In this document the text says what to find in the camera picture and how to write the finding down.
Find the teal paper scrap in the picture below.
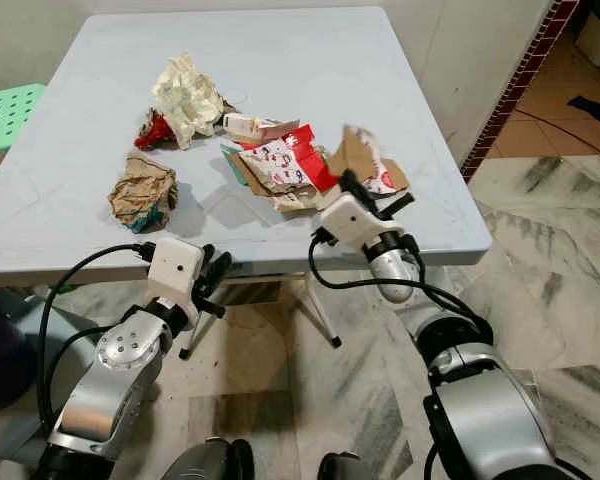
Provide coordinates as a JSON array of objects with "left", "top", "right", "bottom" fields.
[{"left": 219, "top": 145, "right": 252, "bottom": 187}]

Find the crumpled brown paper bag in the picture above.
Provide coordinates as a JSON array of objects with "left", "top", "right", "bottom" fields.
[{"left": 107, "top": 151, "right": 180, "bottom": 235}]

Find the thin black floor cable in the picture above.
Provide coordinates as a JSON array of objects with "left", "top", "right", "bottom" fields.
[{"left": 505, "top": 106, "right": 600, "bottom": 168}]

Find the black object on floor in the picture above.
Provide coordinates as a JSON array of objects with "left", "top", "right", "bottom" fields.
[{"left": 567, "top": 94, "right": 600, "bottom": 125}]

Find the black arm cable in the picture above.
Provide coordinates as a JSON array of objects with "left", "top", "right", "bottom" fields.
[
  {"left": 306, "top": 231, "right": 483, "bottom": 323},
  {"left": 36, "top": 243, "right": 157, "bottom": 433}
]

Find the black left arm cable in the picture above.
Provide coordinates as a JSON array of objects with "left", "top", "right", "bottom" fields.
[{"left": 36, "top": 243, "right": 157, "bottom": 433}]

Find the green plastic stool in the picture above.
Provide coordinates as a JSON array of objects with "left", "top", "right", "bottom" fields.
[{"left": 0, "top": 84, "right": 47, "bottom": 193}]

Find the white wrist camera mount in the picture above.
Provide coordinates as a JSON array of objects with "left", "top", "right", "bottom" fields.
[
  {"left": 314, "top": 194, "right": 383, "bottom": 251},
  {"left": 144, "top": 237, "right": 207, "bottom": 324}
]

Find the small white carton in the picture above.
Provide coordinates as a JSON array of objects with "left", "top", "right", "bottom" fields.
[{"left": 222, "top": 111, "right": 302, "bottom": 144}]

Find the robot right leg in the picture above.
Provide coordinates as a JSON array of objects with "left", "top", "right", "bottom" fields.
[{"left": 316, "top": 450, "right": 374, "bottom": 480}]

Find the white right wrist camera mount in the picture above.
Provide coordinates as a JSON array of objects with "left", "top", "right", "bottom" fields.
[{"left": 314, "top": 194, "right": 383, "bottom": 251}]

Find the robot leg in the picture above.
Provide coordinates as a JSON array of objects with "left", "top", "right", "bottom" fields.
[
  {"left": 316, "top": 450, "right": 374, "bottom": 480},
  {"left": 169, "top": 436, "right": 257, "bottom": 480}
]

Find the torn brown cardboard piece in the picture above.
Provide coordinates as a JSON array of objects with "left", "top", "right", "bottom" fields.
[{"left": 270, "top": 124, "right": 410, "bottom": 213}]

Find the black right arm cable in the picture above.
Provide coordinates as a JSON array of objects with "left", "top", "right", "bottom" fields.
[{"left": 306, "top": 231, "right": 483, "bottom": 323}]

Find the light blue plastic folding table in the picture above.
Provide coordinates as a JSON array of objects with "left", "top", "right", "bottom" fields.
[{"left": 0, "top": 5, "right": 496, "bottom": 361}]

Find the red and white printed wrapper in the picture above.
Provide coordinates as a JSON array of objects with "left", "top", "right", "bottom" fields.
[{"left": 238, "top": 124, "right": 342, "bottom": 198}]

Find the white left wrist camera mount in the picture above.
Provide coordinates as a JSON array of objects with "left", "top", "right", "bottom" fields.
[{"left": 144, "top": 237, "right": 207, "bottom": 324}]

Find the crumpled cream paper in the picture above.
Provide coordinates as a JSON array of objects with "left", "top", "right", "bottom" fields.
[{"left": 151, "top": 52, "right": 227, "bottom": 151}]

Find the crumpled red wrapper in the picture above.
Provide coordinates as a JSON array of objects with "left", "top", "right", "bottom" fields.
[{"left": 134, "top": 110, "right": 177, "bottom": 152}]

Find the robot left leg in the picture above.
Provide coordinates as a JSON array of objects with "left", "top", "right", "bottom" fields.
[{"left": 169, "top": 436, "right": 257, "bottom": 480}]

